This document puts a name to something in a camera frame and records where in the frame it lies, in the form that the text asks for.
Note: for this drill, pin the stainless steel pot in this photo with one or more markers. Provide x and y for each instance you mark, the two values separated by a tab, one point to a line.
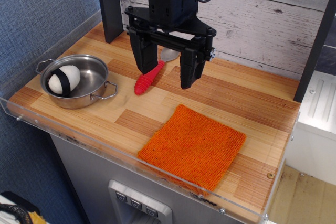
93	83

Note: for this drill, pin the black and white plush ball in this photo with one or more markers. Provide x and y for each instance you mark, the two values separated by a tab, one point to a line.
64	80

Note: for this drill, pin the clear acrylic table guard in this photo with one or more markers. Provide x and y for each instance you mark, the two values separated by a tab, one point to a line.
120	127

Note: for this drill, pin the black and yellow bag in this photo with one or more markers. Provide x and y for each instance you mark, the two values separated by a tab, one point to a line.
15	209

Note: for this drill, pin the black vertical post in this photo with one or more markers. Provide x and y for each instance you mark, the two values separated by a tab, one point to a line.
316	49
111	19

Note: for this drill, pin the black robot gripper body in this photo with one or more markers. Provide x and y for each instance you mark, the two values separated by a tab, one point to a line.
174	24

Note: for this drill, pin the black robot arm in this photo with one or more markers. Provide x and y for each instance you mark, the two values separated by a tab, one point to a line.
164	31

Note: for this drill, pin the black left vertical post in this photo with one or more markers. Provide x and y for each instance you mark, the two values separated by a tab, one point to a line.
111	19

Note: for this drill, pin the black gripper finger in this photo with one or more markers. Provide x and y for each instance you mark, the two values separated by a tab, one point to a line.
192	66
144	50

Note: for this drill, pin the black right vertical post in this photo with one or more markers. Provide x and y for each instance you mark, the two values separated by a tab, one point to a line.
316	49

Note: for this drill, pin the white plastic side counter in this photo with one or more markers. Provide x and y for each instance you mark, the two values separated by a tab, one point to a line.
311	148

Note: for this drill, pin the orange knitted cloth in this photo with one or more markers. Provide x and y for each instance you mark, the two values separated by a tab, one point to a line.
195	149

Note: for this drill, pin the grey toy fridge dispenser panel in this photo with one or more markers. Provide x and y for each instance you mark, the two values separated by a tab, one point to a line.
131	206

